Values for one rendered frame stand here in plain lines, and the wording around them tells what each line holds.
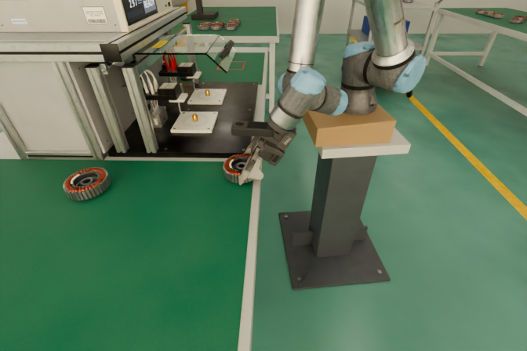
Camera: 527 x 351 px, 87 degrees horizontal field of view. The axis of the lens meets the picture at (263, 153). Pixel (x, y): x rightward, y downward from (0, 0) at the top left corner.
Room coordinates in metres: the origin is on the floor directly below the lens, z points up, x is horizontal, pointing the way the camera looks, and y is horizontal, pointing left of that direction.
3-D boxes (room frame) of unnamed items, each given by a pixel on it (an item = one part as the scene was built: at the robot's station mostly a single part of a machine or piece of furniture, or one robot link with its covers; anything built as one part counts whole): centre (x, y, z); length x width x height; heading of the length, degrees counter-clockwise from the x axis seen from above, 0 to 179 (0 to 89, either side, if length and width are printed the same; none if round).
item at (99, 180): (0.60, 0.50, 0.77); 0.11 x 0.11 x 0.04
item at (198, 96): (1.19, 0.25, 0.78); 0.15 x 0.15 x 0.01; 88
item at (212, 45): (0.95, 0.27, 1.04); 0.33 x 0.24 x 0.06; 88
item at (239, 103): (1.07, 0.27, 0.76); 0.64 x 0.47 x 0.02; 178
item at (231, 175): (0.66, 0.07, 0.77); 0.11 x 0.11 x 0.04
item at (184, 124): (0.95, 0.26, 0.78); 0.15 x 0.15 x 0.01; 88
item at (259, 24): (3.45, 0.37, 0.38); 1.85 x 1.10 x 0.75; 178
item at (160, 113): (0.95, 0.40, 0.80); 0.08 x 0.05 x 0.06; 178
